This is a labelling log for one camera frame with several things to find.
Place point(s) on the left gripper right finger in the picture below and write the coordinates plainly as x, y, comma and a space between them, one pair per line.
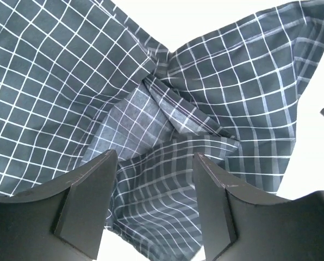
242, 222

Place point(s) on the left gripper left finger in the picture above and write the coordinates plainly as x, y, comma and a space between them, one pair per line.
62, 219

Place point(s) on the dark blue checkered pillowcase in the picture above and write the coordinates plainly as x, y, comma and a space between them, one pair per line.
78, 78

